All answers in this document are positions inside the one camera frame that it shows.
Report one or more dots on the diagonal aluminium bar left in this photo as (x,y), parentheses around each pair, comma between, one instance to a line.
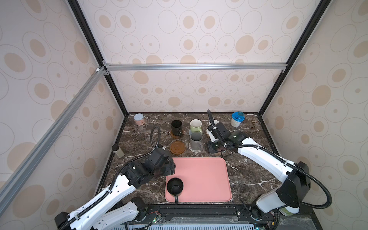
(30,163)

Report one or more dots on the light brown wooden coaster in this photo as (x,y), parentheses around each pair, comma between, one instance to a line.
(177,147)

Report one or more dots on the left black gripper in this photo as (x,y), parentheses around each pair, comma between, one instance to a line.
(171,166)

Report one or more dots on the small bottle black cap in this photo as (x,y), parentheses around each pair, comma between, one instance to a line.
(118,151)

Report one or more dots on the white cup blue lid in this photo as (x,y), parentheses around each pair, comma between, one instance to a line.
(237,118)

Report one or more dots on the black mug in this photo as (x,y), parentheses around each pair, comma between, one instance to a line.
(175,187)
(177,127)

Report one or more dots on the dark brown wooden coaster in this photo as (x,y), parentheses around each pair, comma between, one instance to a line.
(174,136)

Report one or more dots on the grey mug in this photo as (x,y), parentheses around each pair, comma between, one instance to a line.
(196,139)

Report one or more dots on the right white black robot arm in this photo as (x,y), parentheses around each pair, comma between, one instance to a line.
(294,177)

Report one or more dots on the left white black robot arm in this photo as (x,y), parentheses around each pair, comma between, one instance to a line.
(97,214)

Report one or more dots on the pink jar white lid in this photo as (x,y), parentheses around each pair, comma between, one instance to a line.
(139,119)

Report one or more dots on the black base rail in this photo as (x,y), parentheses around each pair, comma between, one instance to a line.
(201,217)

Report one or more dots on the pink rectangular tray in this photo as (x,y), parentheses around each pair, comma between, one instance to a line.
(204,179)

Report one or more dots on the green handled white mug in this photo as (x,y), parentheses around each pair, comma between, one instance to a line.
(195,126)

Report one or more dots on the horizontal aluminium bar rear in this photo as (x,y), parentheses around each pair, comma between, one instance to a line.
(194,67)

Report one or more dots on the white woven round coaster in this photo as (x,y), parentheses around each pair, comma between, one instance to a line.
(196,148)

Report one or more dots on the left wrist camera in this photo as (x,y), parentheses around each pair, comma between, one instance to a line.
(156,158)

